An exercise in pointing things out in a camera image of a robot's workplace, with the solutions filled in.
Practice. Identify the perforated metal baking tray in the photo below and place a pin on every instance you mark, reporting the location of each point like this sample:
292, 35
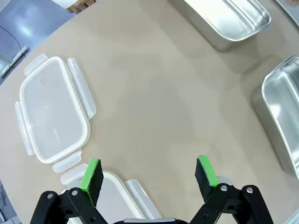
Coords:
292, 9

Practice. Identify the rectangular stainless steel container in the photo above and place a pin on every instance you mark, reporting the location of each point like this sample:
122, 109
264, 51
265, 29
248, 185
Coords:
233, 21
285, 105

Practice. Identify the left gripper green-padded left finger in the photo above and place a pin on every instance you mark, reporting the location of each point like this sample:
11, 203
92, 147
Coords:
93, 177

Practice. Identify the person's right hand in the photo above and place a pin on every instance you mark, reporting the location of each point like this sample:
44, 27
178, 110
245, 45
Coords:
80, 5

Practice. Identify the left gripper green-padded right finger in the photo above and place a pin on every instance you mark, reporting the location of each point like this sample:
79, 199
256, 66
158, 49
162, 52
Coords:
205, 172

